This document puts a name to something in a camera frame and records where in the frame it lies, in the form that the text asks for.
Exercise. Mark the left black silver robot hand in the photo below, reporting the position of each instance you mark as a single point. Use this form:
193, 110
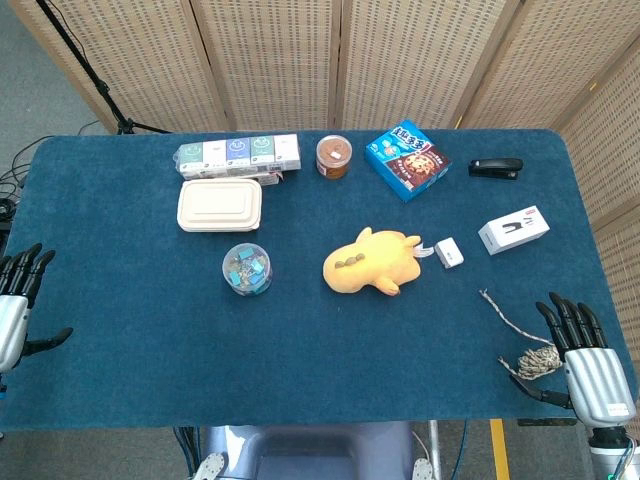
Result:
12, 320

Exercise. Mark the yellow plush toy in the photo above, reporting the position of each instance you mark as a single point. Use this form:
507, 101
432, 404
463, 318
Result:
375, 260

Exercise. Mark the black stapler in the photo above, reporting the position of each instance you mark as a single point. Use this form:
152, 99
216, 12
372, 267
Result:
495, 166

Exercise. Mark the clear jar of binder clips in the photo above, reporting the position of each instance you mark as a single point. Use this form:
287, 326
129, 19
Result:
247, 270

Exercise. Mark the jar of rubber bands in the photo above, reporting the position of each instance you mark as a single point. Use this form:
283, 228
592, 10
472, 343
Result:
333, 157

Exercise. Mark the grey-blue robot torso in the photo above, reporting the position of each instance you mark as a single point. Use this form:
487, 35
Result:
310, 452

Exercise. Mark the right robot arm grey-blue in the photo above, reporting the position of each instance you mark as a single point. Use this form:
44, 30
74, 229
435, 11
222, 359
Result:
607, 450

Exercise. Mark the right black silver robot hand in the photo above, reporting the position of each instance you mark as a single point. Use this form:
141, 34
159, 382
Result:
597, 380

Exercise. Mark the yellow floor tape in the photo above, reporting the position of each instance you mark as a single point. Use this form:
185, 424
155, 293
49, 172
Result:
500, 450

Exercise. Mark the tissue multipack white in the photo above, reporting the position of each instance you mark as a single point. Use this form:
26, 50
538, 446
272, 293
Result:
237, 152

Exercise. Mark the blue table mat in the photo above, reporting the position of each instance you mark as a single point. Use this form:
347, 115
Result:
150, 350

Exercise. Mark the beige lidded lunch box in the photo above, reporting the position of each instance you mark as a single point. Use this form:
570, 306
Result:
219, 205

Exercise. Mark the small box red white label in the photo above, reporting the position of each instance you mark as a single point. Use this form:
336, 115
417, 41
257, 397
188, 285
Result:
270, 177

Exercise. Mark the blue cookie box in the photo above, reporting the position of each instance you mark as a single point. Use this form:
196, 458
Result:
407, 162

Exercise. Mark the metal table leg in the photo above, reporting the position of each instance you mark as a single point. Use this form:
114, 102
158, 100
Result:
435, 447

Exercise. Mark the white stapler box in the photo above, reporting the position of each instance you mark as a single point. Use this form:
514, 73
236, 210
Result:
512, 230

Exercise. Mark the black tripod stand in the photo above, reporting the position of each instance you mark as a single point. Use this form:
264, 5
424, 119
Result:
102, 90

